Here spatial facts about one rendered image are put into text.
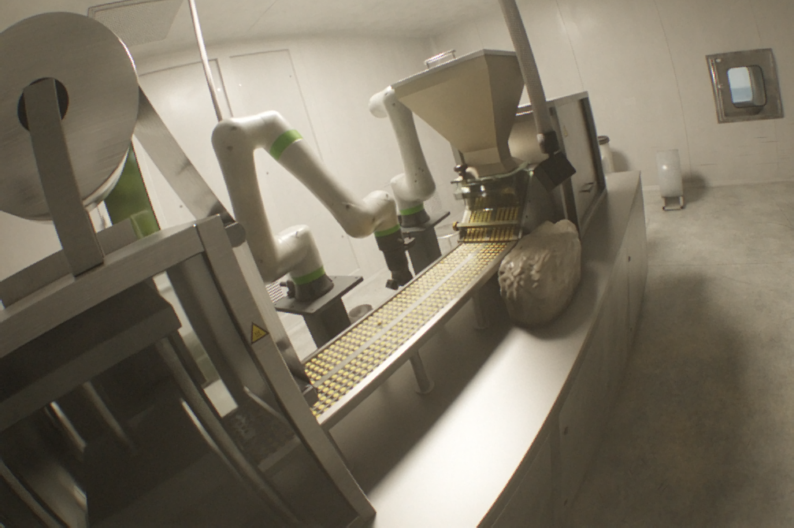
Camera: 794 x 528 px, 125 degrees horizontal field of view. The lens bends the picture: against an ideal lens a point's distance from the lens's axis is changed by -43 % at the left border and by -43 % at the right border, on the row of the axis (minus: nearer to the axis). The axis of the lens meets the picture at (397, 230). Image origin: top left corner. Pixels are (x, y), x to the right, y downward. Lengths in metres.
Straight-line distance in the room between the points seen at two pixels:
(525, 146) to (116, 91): 1.27
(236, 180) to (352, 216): 0.35
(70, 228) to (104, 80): 0.20
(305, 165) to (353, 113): 2.93
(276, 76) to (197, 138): 1.01
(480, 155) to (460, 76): 0.29
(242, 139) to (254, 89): 2.44
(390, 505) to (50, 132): 0.74
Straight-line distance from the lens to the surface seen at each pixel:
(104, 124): 0.53
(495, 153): 1.19
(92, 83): 0.55
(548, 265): 0.94
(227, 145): 1.06
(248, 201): 1.08
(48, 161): 0.49
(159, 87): 3.23
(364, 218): 1.04
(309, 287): 1.27
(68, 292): 0.39
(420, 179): 1.56
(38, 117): 0.51
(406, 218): 1.75
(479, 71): 1.03
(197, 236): 0.40
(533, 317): 0.96
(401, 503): 0.68
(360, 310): 1.17
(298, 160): 1.11
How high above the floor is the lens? 1.36
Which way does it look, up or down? 14 degrees down
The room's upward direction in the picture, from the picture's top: 17 degrees counter-clockwise
